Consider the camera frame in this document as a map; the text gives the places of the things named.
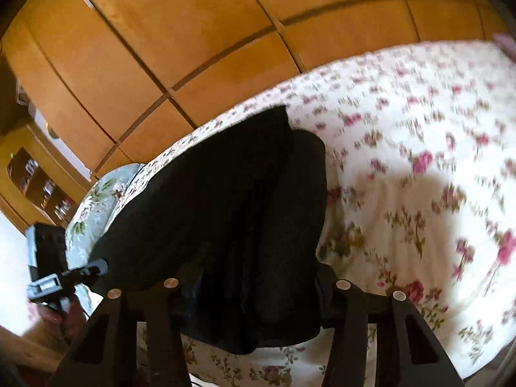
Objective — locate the green floral pillow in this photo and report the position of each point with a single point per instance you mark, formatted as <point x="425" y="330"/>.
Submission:
<point x="92" y="205"/>

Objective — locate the wooden display shelf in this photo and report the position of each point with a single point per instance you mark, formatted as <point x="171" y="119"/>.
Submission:
<point x="36" y="177"/>

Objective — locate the person's left forearm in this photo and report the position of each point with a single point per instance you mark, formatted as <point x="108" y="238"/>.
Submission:
<point x="24" y="342"/>

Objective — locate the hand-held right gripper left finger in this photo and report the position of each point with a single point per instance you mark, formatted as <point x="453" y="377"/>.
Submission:
<point x="157" y="314"/>

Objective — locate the pink object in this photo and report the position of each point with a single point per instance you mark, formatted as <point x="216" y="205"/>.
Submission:
<point x="506" y="42"/>

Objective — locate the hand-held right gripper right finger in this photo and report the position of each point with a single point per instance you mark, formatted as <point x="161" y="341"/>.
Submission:
<point x="328" y="302"/>

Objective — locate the floral bedsheet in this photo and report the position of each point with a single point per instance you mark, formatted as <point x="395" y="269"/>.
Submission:
<point x="403" y="209"/>

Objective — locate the black pants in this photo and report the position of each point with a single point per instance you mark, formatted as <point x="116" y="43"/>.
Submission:
<point x="242" y="189"/>

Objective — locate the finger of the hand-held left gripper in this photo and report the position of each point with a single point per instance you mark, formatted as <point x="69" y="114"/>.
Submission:
<point x="86" y="269"/>

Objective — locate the wooden wardrobe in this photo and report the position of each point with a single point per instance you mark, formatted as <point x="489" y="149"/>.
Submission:
<point x="161" y="28"/>

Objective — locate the person's left hand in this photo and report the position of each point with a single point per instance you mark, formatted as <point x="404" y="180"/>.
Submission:
<point x="68" y="316"/>

